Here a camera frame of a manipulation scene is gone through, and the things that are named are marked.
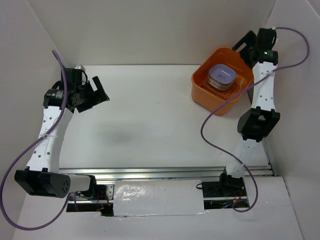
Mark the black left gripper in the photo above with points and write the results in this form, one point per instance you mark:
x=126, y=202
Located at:
x=101, y=95

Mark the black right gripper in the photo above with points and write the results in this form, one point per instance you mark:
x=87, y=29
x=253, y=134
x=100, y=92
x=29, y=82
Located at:
x=250, y=39

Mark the purple plate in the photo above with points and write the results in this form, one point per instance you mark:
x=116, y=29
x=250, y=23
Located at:
x=222, y=73

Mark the green plate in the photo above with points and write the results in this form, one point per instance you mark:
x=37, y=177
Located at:
x=218, y=85

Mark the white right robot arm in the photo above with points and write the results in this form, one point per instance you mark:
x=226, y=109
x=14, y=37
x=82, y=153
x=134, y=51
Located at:
x=255, y=124

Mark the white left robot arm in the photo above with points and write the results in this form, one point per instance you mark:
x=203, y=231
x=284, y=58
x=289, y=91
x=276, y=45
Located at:
x=41, y=176

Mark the orange plastic bin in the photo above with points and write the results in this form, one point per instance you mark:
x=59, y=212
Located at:
x=211, y=98

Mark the aluminium rail frame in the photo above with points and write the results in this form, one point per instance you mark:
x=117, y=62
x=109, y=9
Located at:
x=150, y=128

